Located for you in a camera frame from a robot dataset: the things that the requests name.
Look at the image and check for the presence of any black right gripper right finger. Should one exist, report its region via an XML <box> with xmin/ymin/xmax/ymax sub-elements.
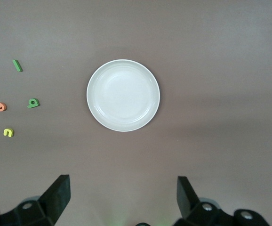
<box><xmin>173</xmin><ymin>176</ymin><xmax>271</xmax><ymax>226</ymax></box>

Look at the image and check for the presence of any brown table cover sheet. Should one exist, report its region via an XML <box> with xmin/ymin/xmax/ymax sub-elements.
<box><xmin>0</xmin><ymin>0</ymin><xmax>272</xmax><ymax>226</ymax></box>

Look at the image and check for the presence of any beige brown plate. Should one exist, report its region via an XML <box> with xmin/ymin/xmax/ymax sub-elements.
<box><xmin>86</xmin><ymin>59</ymin><xmax>161</xmax><ymax>132</ymax></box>

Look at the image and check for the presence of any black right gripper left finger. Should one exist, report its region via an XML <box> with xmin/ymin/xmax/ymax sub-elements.
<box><xmin>0</xmin><ymin>174</ymin><xmax>71</xmax><ymax>226</ymax></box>

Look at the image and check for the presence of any green foam letter l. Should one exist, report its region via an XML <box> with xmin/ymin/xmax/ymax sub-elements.
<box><xmin>12</xmin><ymin>59</ymin><xmax>24</xmax><ymax>73</ymax></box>

